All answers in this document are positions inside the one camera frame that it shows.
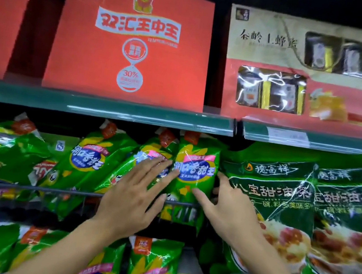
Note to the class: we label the person's left hand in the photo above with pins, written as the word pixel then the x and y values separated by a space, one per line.
pixel 125 201

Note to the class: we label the person's right hand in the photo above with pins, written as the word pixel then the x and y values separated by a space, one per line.
pixel 235 214

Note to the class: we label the person's left little finger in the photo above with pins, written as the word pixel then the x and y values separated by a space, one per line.
pixel 127 175

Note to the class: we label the person's left thumb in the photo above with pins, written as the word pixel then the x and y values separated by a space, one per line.
pixel 156 207

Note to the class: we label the person's right thumb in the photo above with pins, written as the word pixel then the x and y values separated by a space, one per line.
pixel 225 182

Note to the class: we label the person's left middle finger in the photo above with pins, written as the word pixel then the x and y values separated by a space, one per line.
pixel 155 170

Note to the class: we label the person's left forearm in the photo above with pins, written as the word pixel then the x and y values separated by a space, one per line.
pixel 65 250

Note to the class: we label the dark green porridge packet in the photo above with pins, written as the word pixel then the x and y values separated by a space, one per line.
pixel 278 190
pixel 345 214

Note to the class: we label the white price label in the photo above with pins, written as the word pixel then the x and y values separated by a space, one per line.
pixel 287 137

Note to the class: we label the dark green lower packet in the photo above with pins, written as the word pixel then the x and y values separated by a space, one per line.
pixel 212 268

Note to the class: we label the red lion gift box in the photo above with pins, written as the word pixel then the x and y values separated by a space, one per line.
pixel 130 43

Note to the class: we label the beige and red honey box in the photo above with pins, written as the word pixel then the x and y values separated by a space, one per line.
pixel 298 75

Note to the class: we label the long green shelf rail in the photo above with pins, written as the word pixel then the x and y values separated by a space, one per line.
pixel 104 107

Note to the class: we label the green shelf rail with label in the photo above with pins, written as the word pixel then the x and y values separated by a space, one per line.
pixel 346 145

